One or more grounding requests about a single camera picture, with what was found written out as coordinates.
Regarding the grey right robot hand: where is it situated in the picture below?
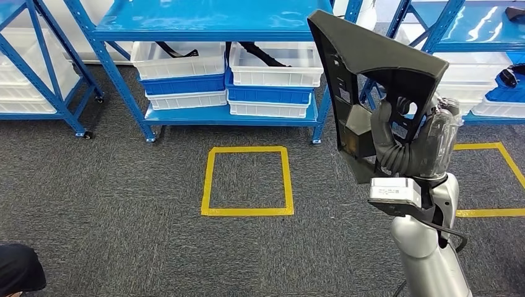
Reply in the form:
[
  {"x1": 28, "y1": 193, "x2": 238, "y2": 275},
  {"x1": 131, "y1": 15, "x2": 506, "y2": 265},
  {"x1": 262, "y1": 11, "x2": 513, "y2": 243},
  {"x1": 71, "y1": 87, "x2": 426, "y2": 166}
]
[{"x1": 370, "y1": 95, "x2": 464, "y2": 179}]

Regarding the black plastic panel part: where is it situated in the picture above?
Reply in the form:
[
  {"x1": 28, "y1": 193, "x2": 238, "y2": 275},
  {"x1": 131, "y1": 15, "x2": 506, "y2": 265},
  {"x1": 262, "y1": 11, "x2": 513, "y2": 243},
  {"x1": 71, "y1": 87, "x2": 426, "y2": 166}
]
[{"x1": 306, "y1": 10, "x2": 450, "y2": 185}]

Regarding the black rounded object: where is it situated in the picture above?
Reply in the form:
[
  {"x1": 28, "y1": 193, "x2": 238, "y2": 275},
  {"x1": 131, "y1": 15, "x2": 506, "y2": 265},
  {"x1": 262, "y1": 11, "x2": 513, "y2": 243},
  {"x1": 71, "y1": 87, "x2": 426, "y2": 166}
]
[{"x1": 0, "y1": 244, "x2": 46, "y2": 297}]

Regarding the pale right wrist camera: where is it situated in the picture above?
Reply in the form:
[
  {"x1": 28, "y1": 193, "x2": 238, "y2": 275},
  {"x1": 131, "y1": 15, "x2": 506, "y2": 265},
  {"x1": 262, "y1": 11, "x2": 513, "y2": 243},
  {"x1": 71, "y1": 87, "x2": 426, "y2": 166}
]
[{"x1": 368, "y1": 177, "x2": 423, "y2": 208}]

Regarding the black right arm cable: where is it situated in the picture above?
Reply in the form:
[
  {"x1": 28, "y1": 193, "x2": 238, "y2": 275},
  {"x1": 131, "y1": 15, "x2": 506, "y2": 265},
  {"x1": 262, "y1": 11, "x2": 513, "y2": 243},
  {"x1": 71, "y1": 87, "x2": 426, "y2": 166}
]
[{"x1": 421, "y1": 216, "x2": 469, "y2": 254}]

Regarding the black ribbed hose part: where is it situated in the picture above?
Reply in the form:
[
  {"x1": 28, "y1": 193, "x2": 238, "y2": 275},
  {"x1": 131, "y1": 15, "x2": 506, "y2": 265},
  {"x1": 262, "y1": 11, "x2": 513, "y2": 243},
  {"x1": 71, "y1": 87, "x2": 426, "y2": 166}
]
[{"x1": 239, "y1": 41, "x2": 293, "y2": 69}]

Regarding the black strap part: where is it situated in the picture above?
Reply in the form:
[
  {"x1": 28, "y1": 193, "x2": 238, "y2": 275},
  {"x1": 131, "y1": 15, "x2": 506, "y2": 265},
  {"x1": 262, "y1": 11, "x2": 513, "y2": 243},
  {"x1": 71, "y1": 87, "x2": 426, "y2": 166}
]
[{"x1": 155, "y1": 41, "x2": 200, "y2": 58}]

